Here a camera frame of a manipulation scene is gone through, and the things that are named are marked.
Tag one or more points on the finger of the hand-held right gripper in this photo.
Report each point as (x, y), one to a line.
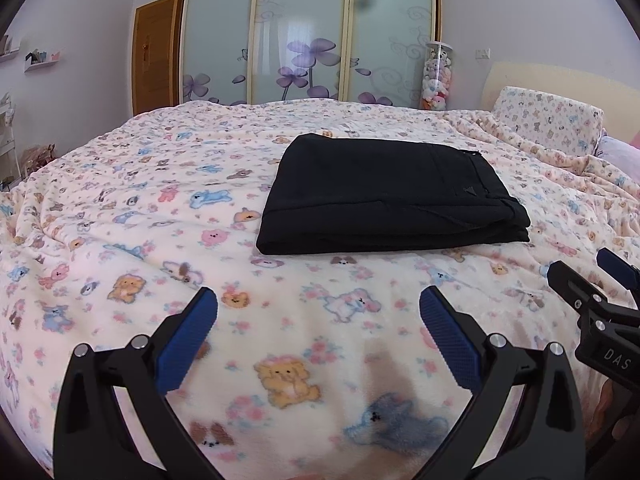
(611, 262)
(570, 282)

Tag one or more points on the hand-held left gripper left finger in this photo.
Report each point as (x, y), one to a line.
(185, 345)

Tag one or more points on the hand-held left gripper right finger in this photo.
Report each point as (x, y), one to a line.
(450, 340)

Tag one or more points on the black pants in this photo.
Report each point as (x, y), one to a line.
(375, 195)

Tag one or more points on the lilac pillow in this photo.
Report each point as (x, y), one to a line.
(620, 156)

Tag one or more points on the bear printed fleece blanket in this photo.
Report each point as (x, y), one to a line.
(150, 210)

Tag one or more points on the bear printed pillow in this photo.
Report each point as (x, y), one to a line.
(545, 115)

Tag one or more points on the beige headboard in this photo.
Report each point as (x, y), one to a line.
(550, 74)

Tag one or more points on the brown items pile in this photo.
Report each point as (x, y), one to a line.
(37, 156)

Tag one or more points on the clear cylinder of plush toys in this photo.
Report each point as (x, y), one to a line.
(437, 80)

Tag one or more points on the white storage rack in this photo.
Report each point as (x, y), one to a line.
(7, 135)

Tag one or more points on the wooden door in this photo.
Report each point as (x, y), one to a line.
(155, 65)

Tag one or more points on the floral glass door wardrobe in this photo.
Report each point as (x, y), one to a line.
(220, 35)

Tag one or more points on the white wall socket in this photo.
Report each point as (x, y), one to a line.
(482, 53)

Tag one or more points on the white wall shelf with items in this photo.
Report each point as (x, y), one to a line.
(42, 61)

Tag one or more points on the white wall shelf with frame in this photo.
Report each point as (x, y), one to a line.
(9, 50)

